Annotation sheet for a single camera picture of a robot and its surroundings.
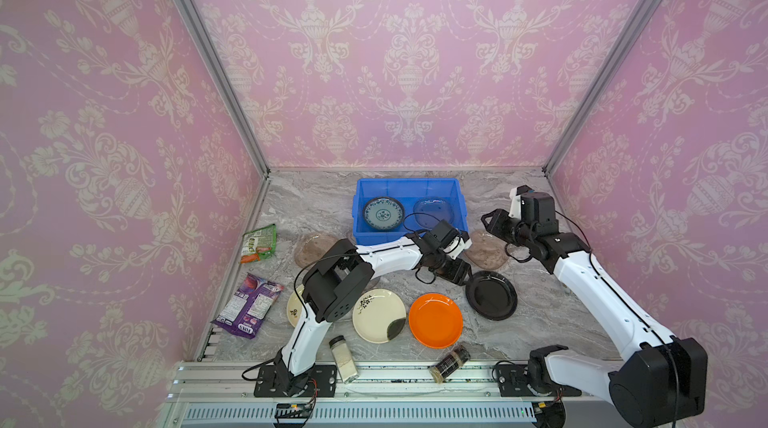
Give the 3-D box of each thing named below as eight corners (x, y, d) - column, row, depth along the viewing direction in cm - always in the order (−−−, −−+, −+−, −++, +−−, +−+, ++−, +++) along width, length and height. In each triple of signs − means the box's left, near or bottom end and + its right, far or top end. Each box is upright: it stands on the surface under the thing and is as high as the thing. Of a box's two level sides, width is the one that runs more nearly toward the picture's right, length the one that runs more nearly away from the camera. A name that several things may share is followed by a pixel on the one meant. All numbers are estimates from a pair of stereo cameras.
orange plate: (409, 348, 81) (409, 346, 79) (407, 296, 90) (408, 293, 88) (465, 348, 81) (467, 346, 79) (457, 296, 90) (459, 293, 88)
